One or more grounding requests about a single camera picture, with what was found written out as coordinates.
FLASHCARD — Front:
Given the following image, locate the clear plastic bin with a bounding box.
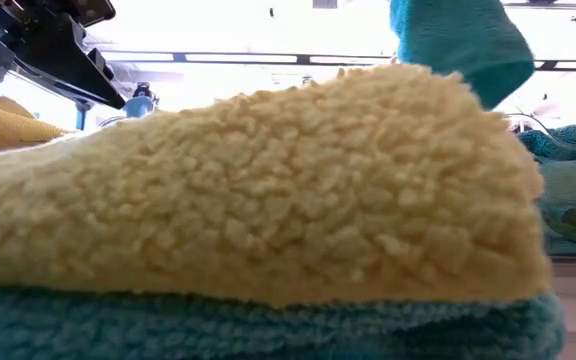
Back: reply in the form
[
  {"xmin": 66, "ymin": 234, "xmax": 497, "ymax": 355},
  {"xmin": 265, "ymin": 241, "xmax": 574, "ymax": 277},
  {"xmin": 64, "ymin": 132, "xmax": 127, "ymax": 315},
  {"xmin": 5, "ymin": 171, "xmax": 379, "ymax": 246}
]
[{"xmin": 505, "ymin": 112, "xmax": 576, "ymax": 259}]

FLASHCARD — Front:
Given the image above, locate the blue microfiber towel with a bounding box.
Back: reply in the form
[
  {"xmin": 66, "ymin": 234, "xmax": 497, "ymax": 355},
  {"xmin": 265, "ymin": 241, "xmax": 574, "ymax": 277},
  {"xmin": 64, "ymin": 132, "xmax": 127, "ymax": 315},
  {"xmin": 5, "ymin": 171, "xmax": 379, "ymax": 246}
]
[{"xmin": 537, "ymin": 159, "xmax": 576, "ymax": 256}]

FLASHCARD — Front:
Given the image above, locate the black ceiling rail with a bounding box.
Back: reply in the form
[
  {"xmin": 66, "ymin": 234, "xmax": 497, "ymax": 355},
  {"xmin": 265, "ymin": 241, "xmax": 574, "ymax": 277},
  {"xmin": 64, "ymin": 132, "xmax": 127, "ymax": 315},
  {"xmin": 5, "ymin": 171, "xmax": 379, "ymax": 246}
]
[{"xmin": 501, "ymin": 0, "xmax": 576, "ymax": 24}]

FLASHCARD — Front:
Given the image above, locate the black overhead frame bar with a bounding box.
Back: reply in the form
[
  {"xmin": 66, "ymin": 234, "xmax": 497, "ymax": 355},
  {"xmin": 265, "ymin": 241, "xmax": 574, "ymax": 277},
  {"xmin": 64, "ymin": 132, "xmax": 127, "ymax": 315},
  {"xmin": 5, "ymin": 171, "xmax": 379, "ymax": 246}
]
[{"xmin": 100, "ymin": 48, "xmax": 576, "ymax": 72}]

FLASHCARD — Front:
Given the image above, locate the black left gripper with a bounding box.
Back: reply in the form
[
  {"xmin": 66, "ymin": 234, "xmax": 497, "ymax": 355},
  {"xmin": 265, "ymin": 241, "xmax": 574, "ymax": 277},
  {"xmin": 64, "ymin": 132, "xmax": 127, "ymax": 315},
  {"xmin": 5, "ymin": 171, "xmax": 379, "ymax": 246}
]
[{"xmin": 0, "ymin": 0, "xmax": 128, "ymax": 110}]

